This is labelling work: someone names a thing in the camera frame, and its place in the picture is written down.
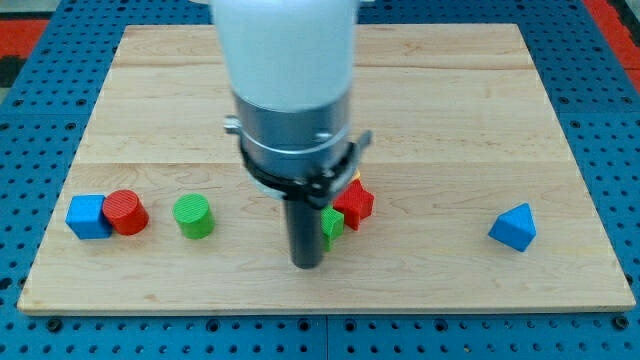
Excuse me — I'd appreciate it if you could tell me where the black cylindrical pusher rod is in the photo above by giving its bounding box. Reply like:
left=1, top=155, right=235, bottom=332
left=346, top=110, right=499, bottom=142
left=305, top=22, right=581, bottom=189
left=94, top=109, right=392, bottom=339
left=284, top=201, right=324, bottom=269

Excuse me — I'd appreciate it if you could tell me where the silver cylindrical wrist mount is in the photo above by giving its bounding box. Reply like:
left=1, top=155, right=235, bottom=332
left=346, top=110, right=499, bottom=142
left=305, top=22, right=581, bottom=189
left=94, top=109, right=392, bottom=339
left=224, top=93, right=373, bottom=209

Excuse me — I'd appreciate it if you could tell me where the green star block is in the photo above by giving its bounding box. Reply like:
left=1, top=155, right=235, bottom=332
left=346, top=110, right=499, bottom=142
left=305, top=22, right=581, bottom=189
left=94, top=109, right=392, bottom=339
left=321, top=206, right=344, bottom=252

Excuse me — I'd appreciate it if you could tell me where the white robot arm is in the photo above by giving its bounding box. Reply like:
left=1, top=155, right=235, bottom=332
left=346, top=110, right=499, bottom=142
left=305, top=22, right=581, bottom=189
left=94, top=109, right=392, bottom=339
left=209, top=0, right=372, bottom=269

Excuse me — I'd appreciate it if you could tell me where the red star block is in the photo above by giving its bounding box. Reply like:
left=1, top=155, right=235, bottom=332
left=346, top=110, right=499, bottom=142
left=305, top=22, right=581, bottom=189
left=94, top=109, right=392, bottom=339
left=333, top=179, right=375, bottom=231

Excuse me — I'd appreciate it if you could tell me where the green cylinder block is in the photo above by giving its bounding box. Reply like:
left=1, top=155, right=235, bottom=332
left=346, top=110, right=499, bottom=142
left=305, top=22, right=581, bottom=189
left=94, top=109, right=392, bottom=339
left=172, top=193, right=215, bottom=239

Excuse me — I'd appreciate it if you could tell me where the wooden board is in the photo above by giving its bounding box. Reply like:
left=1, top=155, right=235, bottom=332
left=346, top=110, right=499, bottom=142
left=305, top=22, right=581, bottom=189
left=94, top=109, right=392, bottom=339
left=17, top=24, right=636, bottom=316

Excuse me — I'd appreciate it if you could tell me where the red cylinder block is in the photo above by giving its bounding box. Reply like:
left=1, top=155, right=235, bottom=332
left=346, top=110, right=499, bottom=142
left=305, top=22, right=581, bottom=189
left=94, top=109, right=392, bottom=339
left=102, top=189, right=149, bottom=236

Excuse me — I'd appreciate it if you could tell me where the blue triangular prism block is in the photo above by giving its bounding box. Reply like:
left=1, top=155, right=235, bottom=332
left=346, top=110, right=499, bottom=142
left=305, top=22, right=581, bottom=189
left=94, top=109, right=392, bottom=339
left=488, top=203, right=537, bottom=252

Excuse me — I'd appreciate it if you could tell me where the blue cube block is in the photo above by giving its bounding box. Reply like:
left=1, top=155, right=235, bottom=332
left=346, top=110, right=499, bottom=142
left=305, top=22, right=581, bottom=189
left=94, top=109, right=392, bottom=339
left=65, top=194, right=112, bottom=240

